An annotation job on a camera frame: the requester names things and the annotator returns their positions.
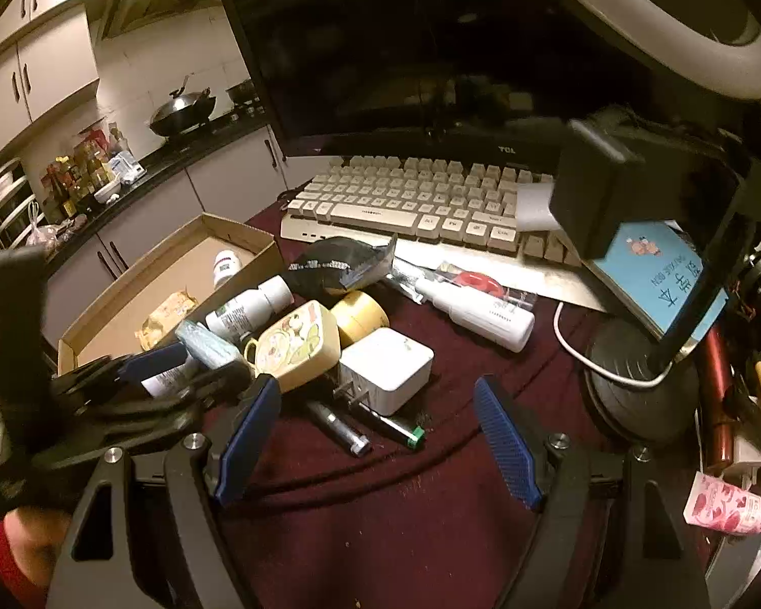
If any black lamp base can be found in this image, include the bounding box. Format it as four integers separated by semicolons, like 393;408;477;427
585;319;698;446

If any white ring light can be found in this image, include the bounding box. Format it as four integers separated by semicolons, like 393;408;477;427
577;0;761;100

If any copper red cylinder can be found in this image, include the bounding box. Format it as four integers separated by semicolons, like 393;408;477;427
696;323;734;476

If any black wok on stove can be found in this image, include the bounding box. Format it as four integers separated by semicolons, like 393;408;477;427
148;76;217;139

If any cardboard box tray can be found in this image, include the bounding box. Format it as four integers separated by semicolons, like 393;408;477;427
57;213;286;374

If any white power adapter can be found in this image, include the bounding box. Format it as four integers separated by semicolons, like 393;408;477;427
338;327;434;417

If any black marker with green cap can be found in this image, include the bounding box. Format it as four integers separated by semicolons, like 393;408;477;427
349;401;426;451

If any black phone holder clamp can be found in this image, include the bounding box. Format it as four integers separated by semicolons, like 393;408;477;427
550;120;761;373

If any white cable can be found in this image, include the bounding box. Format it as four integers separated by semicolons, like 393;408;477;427
552;301;674;391

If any white bottle with green label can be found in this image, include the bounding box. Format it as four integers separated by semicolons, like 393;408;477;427
206;275;294;344

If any blue notebook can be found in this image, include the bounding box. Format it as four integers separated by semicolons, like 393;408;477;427
584;221;703;340

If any red tape dispenser pack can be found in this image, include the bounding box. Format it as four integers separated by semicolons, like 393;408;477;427
435;262;537;311

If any cream cartoon case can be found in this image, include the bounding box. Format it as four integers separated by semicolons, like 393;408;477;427
243;300;340;393

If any black TCL monitor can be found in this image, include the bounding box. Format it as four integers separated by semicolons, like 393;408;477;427
222;0;761;159

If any pink patterned paper cup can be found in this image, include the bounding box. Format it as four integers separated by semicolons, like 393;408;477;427
683;471;761;536

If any yellow sponge cylinder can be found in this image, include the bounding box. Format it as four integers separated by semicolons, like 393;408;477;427
331;290;389;348

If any dish rack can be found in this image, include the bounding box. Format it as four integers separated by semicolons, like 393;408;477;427
0;158;46;249

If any white tube with cap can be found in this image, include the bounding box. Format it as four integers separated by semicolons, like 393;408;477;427
415;279;535;353

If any condiment bottles group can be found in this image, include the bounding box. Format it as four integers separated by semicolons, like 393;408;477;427
42;121;129;219

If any black snack pouch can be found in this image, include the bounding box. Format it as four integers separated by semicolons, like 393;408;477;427
280;235;397;301

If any small black pot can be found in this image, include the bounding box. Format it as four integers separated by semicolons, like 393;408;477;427
226;80;259;107

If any yellow snack packet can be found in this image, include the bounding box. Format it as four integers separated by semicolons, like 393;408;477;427
135;290;197;351

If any white bottle with red band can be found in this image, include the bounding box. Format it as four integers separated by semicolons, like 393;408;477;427
213;249;241;289

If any blue tissue pack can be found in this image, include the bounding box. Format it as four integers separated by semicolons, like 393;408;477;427
174;320;245;370

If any beige mechanical keyboard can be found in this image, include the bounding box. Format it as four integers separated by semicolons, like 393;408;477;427
284;155;580;267

